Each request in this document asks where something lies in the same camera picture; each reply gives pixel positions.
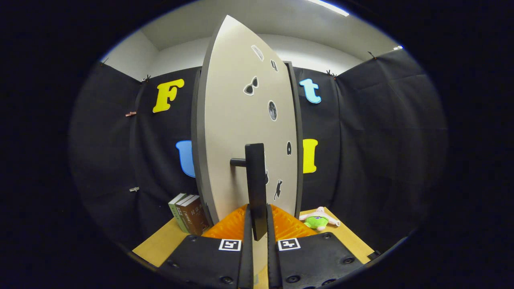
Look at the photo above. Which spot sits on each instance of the black table clamp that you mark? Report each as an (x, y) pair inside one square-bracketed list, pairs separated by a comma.
[(373, 255)]

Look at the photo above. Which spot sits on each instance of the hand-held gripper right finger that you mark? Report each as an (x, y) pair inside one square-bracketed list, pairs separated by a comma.
[(273, 261)]

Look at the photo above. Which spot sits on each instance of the black backdrop cloth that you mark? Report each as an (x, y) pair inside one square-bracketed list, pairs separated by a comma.
[(381, 140)]

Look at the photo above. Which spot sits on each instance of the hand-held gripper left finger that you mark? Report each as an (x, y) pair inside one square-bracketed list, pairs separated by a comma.
[(247, 261)]

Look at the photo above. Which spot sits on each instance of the brown book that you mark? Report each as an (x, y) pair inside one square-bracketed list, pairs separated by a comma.
[(196, 218)]

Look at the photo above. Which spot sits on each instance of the long ceiling light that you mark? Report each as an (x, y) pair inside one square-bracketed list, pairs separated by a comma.
[(327, 7)]

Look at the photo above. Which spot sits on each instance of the green plush toy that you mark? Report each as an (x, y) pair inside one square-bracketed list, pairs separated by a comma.
[(317, 221)]

